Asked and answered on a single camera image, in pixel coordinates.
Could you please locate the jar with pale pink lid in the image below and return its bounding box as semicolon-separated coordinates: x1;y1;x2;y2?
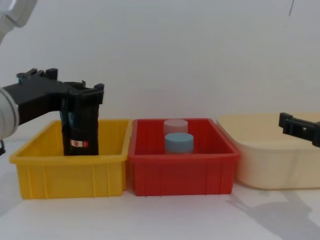
163;118;189;137

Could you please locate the red plastic bin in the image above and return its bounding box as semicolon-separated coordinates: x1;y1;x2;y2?
127;117;242;197

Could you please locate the cream plastic tub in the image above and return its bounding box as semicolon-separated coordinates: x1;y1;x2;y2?
216;111;320;191

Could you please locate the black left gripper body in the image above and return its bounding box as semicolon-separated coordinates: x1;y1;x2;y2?
1;67;69;126

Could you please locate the yellow plastic bin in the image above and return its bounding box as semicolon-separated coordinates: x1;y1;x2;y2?
9;118;134;201

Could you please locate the white table cloth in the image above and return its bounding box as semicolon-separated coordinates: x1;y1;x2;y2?
0;134;320;240

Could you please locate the jar with blue lid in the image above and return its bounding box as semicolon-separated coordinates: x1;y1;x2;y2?
164;132;195;156

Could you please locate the black pouch with red label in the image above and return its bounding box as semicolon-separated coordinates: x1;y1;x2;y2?
61;102;101;157

